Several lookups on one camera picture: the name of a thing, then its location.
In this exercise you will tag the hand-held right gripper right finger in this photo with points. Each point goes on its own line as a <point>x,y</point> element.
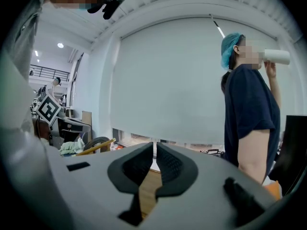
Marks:
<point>204,188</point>

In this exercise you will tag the white tumbler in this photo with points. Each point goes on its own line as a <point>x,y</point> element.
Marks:
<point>278,56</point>

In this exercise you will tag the person's grey sweater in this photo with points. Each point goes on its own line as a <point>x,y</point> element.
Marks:
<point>19,152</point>

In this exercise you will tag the blue hair net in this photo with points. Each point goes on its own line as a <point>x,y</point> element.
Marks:
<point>227,49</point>

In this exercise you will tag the black head-mounted camera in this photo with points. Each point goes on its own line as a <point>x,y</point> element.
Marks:
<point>110,5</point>

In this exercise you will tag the black panel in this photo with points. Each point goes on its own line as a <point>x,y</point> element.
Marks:
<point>295,152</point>

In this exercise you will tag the long wooden pole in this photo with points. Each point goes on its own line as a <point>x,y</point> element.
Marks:
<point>96,147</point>

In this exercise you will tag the black railing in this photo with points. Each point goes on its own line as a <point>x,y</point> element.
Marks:
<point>48,72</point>

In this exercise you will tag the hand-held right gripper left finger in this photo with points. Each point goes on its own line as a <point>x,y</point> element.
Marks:
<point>96,188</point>

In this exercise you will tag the dark round chair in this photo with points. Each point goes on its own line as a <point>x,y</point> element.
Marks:
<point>98,140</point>

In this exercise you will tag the green cloth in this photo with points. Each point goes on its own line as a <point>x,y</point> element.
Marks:
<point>70,147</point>

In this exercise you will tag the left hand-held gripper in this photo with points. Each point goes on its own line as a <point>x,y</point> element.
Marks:
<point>49,109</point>

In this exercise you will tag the person's left forearm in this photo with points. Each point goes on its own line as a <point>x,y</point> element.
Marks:
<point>43,129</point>

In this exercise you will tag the orange cushion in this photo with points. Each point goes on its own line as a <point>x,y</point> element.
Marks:
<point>272,190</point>

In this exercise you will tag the round ceiling light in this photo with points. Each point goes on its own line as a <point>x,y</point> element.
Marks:
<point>60,45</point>

